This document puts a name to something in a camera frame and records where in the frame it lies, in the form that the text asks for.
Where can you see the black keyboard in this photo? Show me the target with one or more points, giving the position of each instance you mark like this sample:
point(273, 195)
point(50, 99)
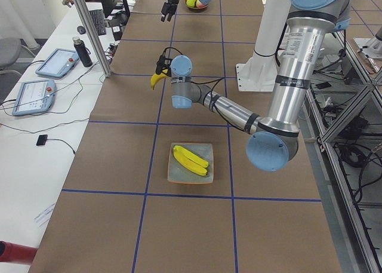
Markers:
point(97, 17)

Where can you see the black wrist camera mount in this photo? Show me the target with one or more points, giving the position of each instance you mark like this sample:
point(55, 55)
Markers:
point(162, 59)

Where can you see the wicker basket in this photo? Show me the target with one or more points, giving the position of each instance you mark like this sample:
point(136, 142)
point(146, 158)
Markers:
point(195, 5)

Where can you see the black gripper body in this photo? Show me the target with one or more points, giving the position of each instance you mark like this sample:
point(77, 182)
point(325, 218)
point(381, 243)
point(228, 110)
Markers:
point(164, 71)

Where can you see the red cylinder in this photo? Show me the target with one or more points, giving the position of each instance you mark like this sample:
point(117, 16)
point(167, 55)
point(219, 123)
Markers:
point(16, 253)

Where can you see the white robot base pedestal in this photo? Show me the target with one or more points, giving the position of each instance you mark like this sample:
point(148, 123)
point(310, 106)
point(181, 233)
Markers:
point(260, 71)

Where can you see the near teach pendant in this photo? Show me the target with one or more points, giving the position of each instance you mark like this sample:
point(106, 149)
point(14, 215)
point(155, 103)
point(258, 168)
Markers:
point(35, 97)

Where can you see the teach pendant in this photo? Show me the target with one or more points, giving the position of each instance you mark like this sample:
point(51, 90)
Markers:
point(35, 97)
point(58, 63)

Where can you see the computer mouse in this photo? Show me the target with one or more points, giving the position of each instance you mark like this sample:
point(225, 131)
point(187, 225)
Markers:
point(81, 30)

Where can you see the far teach pendant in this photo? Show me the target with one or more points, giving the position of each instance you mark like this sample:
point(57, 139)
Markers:
point(58, 63)

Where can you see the aluminium frame post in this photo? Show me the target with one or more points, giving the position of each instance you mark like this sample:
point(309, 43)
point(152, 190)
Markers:
point(85, 17)

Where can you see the grey square plate orange rim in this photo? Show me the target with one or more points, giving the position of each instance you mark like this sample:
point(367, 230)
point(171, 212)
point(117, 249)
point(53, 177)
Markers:
point(178, 174)

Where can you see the black water bottle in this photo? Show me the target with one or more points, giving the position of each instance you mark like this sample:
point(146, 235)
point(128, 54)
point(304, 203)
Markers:
point(82, 51)

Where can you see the small black box device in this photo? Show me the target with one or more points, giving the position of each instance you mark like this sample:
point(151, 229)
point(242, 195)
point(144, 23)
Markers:
point(42, 139)

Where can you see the yellow banana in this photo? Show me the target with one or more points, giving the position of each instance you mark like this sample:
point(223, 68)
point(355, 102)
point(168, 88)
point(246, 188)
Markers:
point(157, 77)
point(191, 156)
point(190, 165)

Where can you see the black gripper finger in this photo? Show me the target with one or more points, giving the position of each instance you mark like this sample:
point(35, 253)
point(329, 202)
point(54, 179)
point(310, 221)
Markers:
point(171, 11)
point(164, 12)

